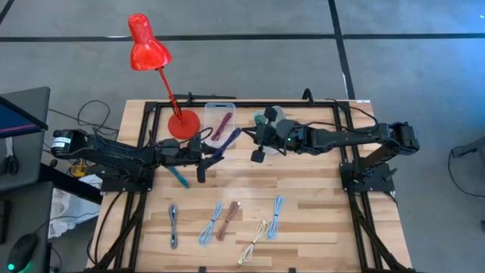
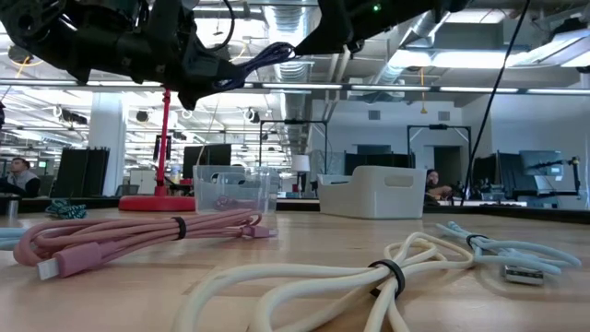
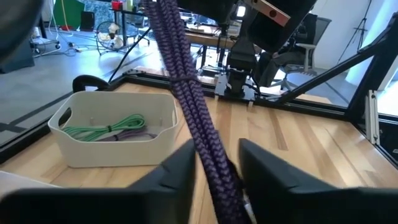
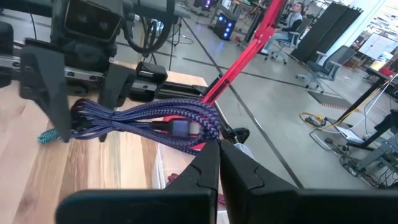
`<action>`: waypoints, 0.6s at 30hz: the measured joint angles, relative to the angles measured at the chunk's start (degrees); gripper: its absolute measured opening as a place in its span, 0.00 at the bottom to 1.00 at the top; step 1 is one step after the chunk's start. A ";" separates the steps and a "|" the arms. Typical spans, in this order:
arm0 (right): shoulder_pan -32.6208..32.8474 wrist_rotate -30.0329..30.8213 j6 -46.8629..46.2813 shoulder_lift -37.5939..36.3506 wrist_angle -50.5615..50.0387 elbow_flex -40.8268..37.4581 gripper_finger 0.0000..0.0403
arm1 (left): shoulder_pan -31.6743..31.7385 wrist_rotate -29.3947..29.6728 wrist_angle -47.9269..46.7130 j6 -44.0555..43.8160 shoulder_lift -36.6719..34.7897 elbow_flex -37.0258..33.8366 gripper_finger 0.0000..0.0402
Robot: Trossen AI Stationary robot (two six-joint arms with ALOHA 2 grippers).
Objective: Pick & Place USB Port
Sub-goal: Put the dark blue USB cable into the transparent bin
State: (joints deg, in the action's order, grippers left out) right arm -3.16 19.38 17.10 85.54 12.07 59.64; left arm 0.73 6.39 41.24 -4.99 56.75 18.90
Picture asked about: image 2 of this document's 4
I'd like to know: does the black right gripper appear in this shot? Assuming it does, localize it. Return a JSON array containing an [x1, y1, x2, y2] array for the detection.
[[294, 0, 372, 56]]

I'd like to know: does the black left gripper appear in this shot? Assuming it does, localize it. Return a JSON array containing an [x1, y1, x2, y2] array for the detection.
[[87, 0, 243, 112]]

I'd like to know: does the purple USB cable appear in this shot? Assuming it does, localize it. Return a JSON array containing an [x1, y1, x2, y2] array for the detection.
[[214, 41, 296, 91]]

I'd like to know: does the magenta braided USB cable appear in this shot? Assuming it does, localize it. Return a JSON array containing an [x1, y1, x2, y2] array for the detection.
[[214, 196, 259, 212]]

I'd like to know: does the teal braided USB cable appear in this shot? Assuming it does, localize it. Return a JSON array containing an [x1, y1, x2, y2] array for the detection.
[[44, 198, 89, 220]]

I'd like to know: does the pink USB cable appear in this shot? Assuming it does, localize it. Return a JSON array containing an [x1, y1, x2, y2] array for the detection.
[[12, 209, 277, 281]]

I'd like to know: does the cream white USB cable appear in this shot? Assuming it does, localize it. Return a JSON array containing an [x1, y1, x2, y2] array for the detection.
[[172, 231, 476, 332]]

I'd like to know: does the light blue USB cable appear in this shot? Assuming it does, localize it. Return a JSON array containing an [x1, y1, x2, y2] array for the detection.
[[435, 220, 583, 287], [0, 228, 29, 253]]

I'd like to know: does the long ceiling light strip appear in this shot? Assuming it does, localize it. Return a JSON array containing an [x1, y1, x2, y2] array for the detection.
[[0, 78, 590, 96]]

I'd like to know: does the black computer monitor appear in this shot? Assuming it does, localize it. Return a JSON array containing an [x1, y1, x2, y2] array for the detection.
[[183, 144, 232, 180]]

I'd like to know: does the clear plastic bin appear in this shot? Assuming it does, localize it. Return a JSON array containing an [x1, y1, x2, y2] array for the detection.
[[192, 164, 280, 216]]

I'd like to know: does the red desk lamp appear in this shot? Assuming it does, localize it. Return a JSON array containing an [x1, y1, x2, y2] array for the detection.
[[118, 88, 197, 212]]

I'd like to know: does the black partition panel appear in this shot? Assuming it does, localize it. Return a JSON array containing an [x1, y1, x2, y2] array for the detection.
[[53, 147, 111, 199]]

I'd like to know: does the white plastic bin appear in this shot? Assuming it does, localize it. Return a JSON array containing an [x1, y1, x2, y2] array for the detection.
[[316, 165, 428, 220]]

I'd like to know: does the person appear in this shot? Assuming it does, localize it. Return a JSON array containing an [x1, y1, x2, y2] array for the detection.
[[424, 169, 455, 207], [0, 157, 41, 198]]

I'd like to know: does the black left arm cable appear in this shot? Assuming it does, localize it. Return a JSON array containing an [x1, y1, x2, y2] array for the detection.
[[206, 0, 236, 52]]

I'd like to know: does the silver smooth ventilation duct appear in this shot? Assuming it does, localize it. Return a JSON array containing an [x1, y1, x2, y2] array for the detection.
[[368, 8, 465, 87]]

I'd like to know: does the silver ribbed ventilation duct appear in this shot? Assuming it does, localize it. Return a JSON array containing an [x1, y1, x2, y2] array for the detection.
[[262, 4, 314, 153]]

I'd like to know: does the black gantry frame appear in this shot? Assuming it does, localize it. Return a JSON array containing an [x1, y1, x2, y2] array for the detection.
[[407, 124, 474, 199], [258, 119, 329, 179]]

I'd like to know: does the silver metal post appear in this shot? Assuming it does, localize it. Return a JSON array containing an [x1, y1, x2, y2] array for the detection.
[[4, 196, 22, 227]]

